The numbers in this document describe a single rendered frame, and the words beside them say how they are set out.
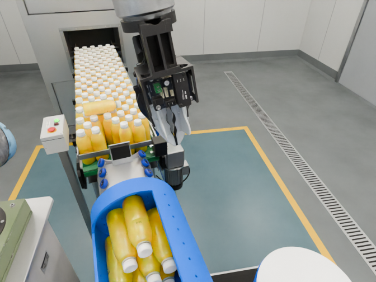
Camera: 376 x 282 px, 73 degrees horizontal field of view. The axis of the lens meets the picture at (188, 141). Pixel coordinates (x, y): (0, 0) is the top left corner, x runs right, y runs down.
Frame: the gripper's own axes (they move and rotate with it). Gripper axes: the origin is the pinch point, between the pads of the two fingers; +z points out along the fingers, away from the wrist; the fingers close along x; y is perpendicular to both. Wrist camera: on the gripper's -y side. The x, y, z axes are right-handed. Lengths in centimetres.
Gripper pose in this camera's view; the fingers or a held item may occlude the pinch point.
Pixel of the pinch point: (174, 136)
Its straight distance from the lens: 45.2
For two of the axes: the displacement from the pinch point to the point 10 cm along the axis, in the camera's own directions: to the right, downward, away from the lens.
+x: 9.4, -3.0, 1.6
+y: 2.9, 4.9, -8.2
